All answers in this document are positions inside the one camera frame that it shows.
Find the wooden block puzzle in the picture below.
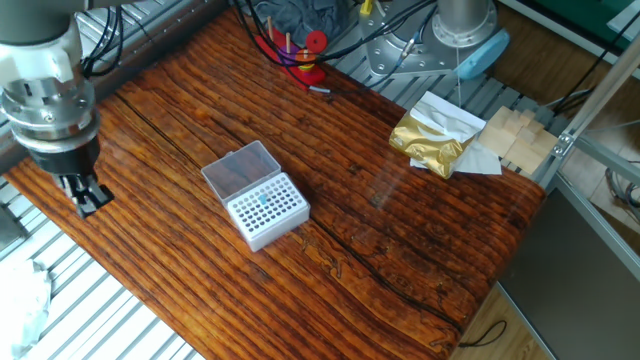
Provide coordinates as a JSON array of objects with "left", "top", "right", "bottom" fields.
[{"left": 477, "top": 104, "right": 560, "bottom": 176}]

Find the black cord loop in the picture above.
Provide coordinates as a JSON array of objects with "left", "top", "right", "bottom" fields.
[{"left": 457, "top": 319, "right": 509, "bottom": 350}]

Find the red toy ring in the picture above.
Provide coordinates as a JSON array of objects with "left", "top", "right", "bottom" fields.
[{"left": 305, "top": 29, "right": 329, "bottom": 54}]

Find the red ring stacking toy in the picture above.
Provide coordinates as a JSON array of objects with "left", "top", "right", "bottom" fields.
[{"left": 254, "top": 15, "right": 327, "bottom": 92}]

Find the white pipette tip box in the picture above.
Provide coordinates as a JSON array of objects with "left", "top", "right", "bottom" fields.
[{"left": 200, "top": 139, "right": 312, "bottom": 253}]

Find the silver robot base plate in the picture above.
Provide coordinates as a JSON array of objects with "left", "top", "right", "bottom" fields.
[{"left": 358, "top": 0, "right": 454, "bottom": 81}]

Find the grey cloth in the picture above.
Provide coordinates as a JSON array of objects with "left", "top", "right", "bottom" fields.
[{"left": 252, "top": 0, "right": 351, "bottom": 35}]

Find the grey panel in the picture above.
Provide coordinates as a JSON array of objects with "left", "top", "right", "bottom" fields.
[{"left": 498, "top": 187, "right": 640, "bottom": 360}]

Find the gold tissue pack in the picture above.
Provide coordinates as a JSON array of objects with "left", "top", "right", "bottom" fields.
[{"left": 388, "top": 90, "right": 504, "bottom": 180}]

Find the aluminium frame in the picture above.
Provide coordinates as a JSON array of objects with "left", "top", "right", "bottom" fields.
[{"left": 532, "top": 34, "right": 640, "bottom": 281}]

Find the black cable with grey sleeve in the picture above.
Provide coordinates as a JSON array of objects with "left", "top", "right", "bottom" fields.
[{"left": 232, "top": 0, "right": 436, "bottom": 96}]

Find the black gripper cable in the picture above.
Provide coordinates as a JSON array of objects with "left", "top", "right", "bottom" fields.
[{"left": 80, "top": 3, "right": 126, "bottom": 80}]

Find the crumpled white cloth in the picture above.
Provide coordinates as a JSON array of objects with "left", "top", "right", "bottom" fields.
[{"left": 0, "top": 258, "right": 54, "bottom": 360}]

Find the purple toy ring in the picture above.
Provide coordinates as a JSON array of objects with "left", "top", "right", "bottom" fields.
[{"left": 277, "top": 44, "right": 299, "bottom": 66}]

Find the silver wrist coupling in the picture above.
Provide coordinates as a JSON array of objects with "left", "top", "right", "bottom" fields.
[{"left": 0, "top": 74, "right": 101, "bottom": 154}]

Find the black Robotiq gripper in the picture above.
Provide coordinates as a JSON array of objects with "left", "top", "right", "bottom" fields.
[{"left": 28, "top": 135, "right": 116, "bottom": 220}]

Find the grey cable coil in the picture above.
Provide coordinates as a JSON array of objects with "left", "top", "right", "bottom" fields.
[{"left": 603, "top": 162, "right": 640, "bottom": 224}]

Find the orange toy ring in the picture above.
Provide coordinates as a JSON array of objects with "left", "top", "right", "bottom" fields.
[{"left": 295, "top": 48, "right": 317, "bottom": 71}]

